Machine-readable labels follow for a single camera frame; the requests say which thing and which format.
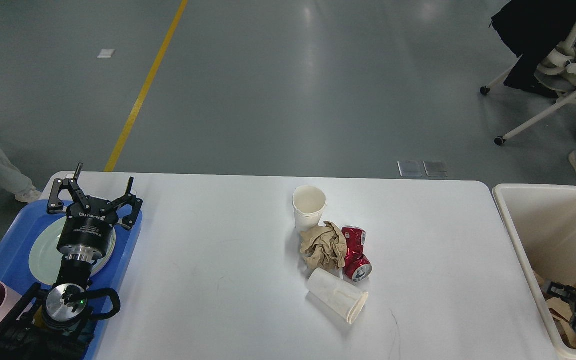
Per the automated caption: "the metal floor plate left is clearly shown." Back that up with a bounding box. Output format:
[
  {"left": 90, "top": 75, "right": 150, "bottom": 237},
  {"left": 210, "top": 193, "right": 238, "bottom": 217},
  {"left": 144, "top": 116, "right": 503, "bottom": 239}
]
[{"left": 397, "top": 160, "right": 424, "bottom": 178}]

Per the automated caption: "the metal floor plate right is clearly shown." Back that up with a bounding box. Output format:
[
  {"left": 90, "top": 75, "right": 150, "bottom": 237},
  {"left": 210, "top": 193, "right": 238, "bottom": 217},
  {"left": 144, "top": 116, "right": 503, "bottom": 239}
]
[{"left": 423, "top": 161, "right": 448, "bottom": 178}]

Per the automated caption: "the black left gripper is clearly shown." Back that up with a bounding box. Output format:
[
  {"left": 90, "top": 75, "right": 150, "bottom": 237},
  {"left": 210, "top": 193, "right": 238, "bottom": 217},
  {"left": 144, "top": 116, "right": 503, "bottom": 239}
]
[{"left": 45, "top": 162, "right": 143, "bottom": 262}]

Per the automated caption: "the white paper cup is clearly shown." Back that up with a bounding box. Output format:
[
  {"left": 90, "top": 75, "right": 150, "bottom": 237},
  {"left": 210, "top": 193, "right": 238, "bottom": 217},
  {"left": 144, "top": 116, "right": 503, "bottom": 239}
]
[
  {"left": 292, "top": 186, "right": 327, "bottom": 232},
  {"left": 306, "top": 268, "right": 370, "bottom": 325}
]

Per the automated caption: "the metal floor plate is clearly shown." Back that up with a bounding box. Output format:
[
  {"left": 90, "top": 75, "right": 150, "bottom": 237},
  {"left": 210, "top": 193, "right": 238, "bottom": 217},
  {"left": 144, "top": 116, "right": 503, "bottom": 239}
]
[
  {"left": 397, "top": 160, "right": 424, "bottom": 178},
  {"left": 423, "top": 161, "right": 448, "bottom": 178}
]

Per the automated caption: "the brown napkin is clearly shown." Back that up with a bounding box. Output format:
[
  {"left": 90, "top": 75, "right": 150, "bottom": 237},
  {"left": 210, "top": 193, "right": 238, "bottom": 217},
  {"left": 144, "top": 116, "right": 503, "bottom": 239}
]
[{"left": 300, "top": 221, "right": 348, "bottom": 271}]

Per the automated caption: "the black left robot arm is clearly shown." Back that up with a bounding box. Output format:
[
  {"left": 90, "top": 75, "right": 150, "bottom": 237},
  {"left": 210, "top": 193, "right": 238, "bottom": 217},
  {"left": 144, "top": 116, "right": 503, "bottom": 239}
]
[{"left": 0, "top": 164, "right": 143, "bottom": 360}]

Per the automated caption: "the crushed red soda can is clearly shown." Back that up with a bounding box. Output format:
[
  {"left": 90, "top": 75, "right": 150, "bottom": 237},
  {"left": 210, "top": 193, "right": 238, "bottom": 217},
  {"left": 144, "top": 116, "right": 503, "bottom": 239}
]
[{"left": 342, "top": 227, "right": 373, "bottom": 282}]

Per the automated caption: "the light green plate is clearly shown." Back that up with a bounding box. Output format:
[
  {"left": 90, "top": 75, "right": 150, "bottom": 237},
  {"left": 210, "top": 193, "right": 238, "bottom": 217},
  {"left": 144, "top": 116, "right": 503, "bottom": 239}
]
[{"left": 28, "top": 217, "right": 117, "bottom": 287}]

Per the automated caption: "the beige plastic bin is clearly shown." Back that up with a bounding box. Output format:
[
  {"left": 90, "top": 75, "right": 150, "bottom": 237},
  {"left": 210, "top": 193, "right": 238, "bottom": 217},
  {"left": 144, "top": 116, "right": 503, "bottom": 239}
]
[{"left": 493, "top": 184, "right": 576, "bottom": 360}]

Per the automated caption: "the dark green mug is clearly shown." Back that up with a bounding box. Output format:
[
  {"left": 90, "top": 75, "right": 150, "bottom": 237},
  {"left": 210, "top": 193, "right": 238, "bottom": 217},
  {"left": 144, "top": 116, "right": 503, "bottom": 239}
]
[{"left": 31, "top": 304, "right": 47, "bottom": 330}]

